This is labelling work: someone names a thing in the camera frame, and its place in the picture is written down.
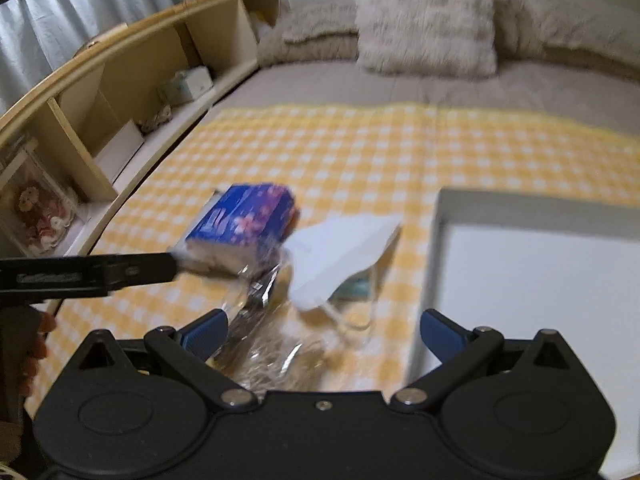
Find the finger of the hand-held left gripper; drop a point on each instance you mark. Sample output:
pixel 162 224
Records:
pixel 145 267

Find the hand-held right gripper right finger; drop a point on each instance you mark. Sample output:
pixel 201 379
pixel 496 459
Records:
pixel 442 335

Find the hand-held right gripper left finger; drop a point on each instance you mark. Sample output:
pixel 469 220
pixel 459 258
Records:
pixel 207 332

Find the crinkly silver plastic packet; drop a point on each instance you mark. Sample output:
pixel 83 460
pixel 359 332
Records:
pixel 265 345

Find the white box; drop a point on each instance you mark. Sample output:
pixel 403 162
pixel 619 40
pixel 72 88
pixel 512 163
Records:
pixel 120 150
pixel 525 300

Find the blue printed tissue packet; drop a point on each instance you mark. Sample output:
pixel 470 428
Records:
pixel 240 215

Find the white face mask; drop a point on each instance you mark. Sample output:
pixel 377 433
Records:
pixel 340 260

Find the person's left hand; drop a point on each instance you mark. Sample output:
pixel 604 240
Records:
pixel 45 324

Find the clear case with doll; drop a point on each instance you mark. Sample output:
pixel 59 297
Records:
pixel 35 205

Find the white flat box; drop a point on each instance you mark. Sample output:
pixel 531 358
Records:
pixel 120 150

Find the small floral pouch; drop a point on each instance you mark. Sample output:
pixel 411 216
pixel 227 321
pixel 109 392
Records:
pixel 155 119

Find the pale tissue box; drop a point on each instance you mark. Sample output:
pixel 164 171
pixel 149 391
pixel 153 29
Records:
pixel 185 85

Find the yellow checked blanket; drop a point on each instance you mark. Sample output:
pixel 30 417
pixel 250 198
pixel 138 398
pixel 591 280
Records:
pixel 350 160

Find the wooden bedside shelf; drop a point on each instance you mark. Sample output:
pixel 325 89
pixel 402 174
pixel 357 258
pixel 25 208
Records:
pixel 150 25

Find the grey curtain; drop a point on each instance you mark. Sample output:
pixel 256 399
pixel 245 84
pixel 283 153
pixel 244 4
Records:
pixel 40 35

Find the fluffy cream cushion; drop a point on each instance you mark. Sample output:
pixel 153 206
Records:
pixel 425 15

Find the large beige quilted pillow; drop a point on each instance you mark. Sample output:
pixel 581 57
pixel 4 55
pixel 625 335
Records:
pixel 565 15

